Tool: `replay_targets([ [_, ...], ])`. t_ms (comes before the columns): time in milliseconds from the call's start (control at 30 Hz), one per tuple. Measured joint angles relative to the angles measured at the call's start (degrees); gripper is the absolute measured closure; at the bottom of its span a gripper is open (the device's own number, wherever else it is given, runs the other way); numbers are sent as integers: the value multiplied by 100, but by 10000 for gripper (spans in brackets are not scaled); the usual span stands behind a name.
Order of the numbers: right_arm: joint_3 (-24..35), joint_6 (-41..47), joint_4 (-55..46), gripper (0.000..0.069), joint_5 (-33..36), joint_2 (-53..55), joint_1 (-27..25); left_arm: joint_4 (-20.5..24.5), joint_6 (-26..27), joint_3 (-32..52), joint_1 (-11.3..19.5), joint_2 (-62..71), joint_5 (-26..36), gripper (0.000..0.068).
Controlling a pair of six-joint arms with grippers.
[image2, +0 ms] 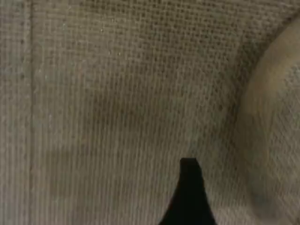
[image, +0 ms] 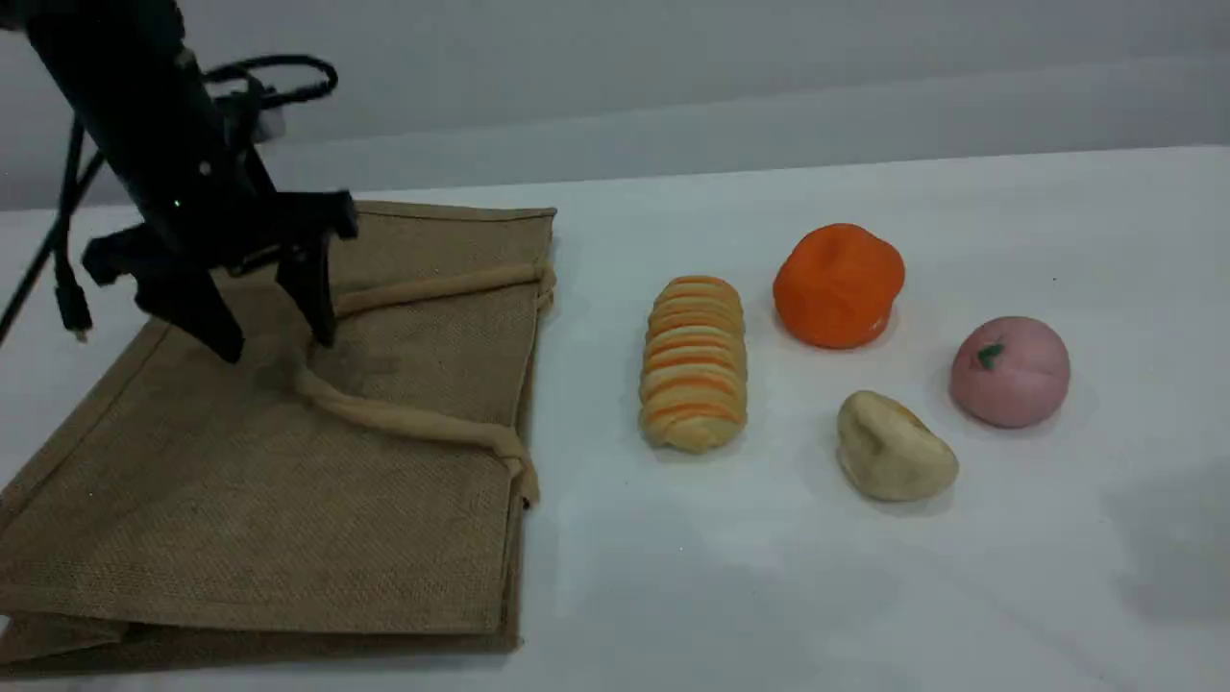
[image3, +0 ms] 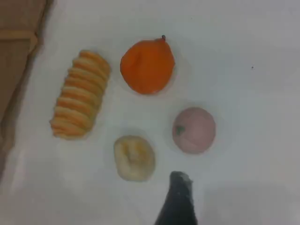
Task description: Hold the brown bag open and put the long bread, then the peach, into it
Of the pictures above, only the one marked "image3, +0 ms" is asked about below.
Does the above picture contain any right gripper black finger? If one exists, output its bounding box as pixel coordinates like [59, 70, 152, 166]
[153, 171, 199, 225]

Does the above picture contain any pink toy peach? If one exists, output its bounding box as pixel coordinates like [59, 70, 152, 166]
[172, 106, 217, 155]

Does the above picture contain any long striped bread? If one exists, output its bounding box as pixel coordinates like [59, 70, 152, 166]
[48, 49, 111, 141]

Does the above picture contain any brown jute tote bag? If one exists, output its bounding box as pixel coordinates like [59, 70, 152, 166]
[0, 0, 56, 181]

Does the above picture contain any small cream bread roll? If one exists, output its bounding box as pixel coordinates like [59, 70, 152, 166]
[113, 135, 156, 182]

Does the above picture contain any orange toy fruit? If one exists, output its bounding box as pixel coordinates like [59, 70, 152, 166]
[120, 35, 176, 95]

